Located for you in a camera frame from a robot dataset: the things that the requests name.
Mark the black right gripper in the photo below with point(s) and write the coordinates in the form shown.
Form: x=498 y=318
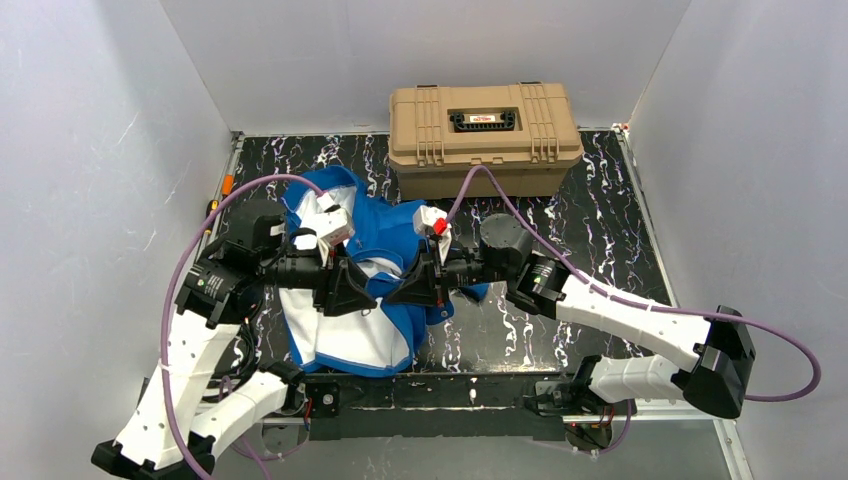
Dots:
x=433 y=279

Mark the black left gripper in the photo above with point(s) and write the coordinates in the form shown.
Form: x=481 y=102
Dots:
x=333 y=278

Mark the blue zip jacket white lining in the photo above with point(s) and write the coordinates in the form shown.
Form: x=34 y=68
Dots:
x=363 y=245

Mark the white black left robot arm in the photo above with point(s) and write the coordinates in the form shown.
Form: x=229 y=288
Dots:
x=169 y=436

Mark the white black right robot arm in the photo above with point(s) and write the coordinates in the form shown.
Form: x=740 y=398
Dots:
x=705 y=362

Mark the tan plastic toolbox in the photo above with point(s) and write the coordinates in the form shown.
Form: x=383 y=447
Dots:
x=524 y=133

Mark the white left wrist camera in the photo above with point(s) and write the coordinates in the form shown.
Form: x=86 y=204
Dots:
x=335 y=223

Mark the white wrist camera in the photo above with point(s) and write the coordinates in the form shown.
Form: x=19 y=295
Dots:
x=335 y=223
x=431 y=222

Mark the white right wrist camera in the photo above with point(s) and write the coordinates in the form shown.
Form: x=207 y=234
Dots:
x=431 y=222

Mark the orange handled screwdriver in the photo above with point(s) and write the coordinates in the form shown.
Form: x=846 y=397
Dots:
x=227 y=185

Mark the yellow black handled screwdriver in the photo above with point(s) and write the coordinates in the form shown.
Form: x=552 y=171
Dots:
x=211 y=209

